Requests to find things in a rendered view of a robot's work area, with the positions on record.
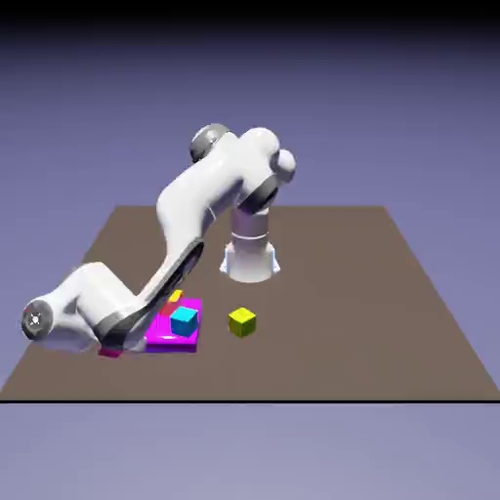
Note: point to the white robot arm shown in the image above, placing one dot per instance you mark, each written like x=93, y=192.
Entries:
x=187, y=203

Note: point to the small yellow cube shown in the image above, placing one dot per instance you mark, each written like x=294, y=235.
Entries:
x=242, y=322

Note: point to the small orange cube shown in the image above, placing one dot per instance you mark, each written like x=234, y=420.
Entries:
x=176, y=295

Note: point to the small cyan cube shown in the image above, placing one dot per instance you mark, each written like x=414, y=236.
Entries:
x=183, y=322

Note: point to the small crimson cube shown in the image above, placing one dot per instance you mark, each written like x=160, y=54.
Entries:
x=109, y=353

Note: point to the large magenta box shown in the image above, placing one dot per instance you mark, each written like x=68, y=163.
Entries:
x=164, y=332

